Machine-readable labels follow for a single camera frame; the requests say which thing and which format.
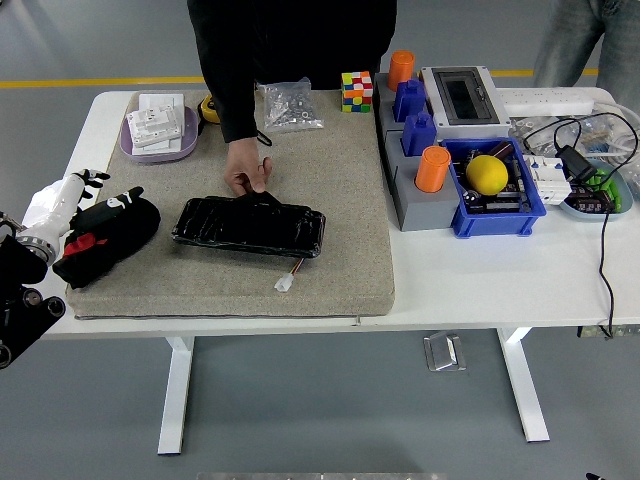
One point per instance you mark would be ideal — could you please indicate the person's right hand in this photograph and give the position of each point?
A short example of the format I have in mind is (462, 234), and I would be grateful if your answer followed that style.
(245, 162)

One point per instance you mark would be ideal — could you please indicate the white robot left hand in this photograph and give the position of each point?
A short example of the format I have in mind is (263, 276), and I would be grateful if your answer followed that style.
(50, 205)

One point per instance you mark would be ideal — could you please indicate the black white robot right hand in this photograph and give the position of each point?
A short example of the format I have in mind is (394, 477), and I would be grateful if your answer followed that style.
(596, 476)

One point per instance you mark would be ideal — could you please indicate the black panel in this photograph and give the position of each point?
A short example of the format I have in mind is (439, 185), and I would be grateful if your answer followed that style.
(245, 227)

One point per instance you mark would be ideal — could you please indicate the person's right forearm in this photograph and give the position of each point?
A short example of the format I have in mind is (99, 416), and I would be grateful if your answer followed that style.
(234, 105)

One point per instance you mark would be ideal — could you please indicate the purple oval tray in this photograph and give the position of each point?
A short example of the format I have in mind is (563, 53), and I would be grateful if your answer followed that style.
(187, 137)

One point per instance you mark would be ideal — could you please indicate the yellow black tape measure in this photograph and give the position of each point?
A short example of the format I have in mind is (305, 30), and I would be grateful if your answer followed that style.
(210, 109)

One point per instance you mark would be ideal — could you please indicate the clear bag of screws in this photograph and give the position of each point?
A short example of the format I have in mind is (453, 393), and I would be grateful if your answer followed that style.
(292, 107)

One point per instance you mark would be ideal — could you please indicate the grey-brown mat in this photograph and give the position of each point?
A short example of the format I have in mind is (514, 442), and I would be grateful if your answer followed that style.
(340, 210)

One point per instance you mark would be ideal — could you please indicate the white table leg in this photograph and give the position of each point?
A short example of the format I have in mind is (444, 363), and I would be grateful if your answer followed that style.
(525, 395)
(175, 400)

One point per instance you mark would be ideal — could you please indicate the multicolour puzzle cube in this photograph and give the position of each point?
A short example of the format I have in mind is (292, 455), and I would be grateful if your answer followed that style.
(357, 92)

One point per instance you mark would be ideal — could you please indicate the blue block with knob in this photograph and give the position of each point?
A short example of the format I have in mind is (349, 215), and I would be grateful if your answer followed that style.
(409, 102)
(419, 135)

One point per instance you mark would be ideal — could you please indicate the orange cylinder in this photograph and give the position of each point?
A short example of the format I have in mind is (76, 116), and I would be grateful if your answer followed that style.
(401, 69)
(432, 170)

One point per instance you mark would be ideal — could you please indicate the silver floor socket plate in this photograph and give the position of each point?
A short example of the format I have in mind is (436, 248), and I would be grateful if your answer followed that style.
(445, 352)

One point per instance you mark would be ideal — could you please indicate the shiny metal ball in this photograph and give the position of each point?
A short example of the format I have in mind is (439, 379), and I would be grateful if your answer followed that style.
(471, 198)

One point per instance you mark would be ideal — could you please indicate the yellow ball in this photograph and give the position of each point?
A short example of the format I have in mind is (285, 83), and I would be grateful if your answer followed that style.
(487, 175)

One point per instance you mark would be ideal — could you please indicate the brown cylindrical capacitor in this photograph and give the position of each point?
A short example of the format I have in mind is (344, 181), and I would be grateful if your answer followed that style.
(500, 149)

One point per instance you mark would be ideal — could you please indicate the blue plastic bin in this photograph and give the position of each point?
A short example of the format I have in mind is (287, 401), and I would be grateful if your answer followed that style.
(495, 222)

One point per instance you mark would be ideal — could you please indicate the light blue oval tray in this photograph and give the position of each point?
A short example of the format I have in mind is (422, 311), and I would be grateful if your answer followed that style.
(595, 216)

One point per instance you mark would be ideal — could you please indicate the dark circuit board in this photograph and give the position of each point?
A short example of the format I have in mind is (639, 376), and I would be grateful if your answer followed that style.
(517, 192)

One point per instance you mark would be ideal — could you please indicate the black electronic components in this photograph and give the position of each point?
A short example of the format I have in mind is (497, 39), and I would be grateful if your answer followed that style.
(590, 202)

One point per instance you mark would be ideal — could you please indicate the green plastic part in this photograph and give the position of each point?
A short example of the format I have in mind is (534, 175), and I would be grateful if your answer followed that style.
(611, 192)

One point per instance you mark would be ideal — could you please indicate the white circuit breaker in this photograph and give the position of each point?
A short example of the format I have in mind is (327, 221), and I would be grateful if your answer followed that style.
(547, 187)

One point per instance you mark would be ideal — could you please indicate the white power strip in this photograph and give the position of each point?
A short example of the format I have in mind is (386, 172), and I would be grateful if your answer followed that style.
(545, 102)

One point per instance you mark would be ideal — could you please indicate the black power adapter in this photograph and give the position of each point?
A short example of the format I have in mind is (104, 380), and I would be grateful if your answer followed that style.
(577, 165)

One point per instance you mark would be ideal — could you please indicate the clear bag of parts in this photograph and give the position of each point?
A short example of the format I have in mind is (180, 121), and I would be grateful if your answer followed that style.
(595, 135)

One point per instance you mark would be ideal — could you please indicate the person in jeans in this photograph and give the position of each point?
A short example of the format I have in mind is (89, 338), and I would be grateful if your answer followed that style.
(565, 40)

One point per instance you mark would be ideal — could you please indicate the white switch plate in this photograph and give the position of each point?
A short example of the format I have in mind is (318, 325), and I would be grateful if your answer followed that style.
(172, 146)
(160, 101)
(154, 125)

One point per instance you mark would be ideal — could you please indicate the grey electrical enclosure box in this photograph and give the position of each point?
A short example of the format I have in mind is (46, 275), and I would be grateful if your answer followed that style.
(467, 122)

